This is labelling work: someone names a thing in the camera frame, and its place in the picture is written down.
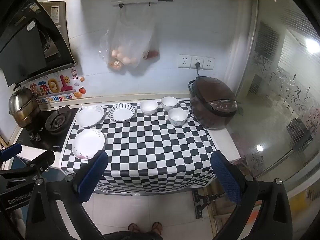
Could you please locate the red seal wall sticker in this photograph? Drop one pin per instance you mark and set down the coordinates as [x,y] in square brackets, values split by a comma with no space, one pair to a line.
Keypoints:
[74,73]

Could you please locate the white bowl with dark rim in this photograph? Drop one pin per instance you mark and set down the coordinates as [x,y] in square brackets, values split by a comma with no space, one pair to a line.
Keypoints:
[169,103]

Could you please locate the white plate with small print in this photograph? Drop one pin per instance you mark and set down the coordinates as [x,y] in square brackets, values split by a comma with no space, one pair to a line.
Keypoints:
[90,116]

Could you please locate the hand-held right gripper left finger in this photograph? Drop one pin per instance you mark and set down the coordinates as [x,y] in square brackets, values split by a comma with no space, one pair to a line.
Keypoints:
[92,175]

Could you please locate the white power outlet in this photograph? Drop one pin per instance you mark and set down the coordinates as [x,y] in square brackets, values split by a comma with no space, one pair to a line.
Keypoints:
[200,58]
[209,63]
[183,60]

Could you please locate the colourful wall sticker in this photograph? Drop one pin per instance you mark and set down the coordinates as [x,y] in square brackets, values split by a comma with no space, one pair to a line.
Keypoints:
[50,90]

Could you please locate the black range hood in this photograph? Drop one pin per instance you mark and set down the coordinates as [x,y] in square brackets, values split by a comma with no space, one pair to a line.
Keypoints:
[25,42]

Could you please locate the white wall hook rack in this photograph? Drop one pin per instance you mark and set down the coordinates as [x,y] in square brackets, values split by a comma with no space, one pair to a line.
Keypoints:
[140,1]

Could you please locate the black and white checkered cloth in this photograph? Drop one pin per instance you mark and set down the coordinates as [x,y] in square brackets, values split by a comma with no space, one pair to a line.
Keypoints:
[150,150]

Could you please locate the orange fruit wall sticker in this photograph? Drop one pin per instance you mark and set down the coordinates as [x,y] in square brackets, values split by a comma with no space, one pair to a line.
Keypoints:
[82,90]

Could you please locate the white bowl with blue pattern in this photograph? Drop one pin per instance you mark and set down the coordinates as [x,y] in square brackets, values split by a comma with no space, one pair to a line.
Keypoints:
[88,143]

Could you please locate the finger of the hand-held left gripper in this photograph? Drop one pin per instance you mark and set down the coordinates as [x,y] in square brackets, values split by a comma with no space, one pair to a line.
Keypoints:
[42,158]
[11,151]

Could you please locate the plain white bowl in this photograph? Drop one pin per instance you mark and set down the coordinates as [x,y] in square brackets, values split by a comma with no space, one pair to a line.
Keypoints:
[148,107]

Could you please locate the white bowl with floral print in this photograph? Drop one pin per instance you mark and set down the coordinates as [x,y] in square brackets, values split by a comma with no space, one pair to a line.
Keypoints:
[177,117]

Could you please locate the frosted glass sliding door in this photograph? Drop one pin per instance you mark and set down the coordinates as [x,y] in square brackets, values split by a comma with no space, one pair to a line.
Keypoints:
[275,105]

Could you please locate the stainless steel pot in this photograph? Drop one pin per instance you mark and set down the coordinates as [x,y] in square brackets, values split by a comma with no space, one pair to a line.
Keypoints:
[22,105]

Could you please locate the striped white plate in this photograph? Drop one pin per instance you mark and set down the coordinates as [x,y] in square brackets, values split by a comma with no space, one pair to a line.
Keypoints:
[122,113]

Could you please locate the black gas stove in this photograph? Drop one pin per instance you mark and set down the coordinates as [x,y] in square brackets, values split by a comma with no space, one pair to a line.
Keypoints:
[50,140]

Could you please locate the dark brown rice cooker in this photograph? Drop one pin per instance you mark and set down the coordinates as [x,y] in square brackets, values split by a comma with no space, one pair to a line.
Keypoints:
[212,105]

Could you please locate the clear plastic bag of eggs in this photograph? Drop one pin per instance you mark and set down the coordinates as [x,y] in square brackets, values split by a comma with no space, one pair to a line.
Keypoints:
[125,55]

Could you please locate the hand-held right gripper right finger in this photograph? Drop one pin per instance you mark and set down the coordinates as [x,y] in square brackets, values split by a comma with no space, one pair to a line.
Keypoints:
[225,177]

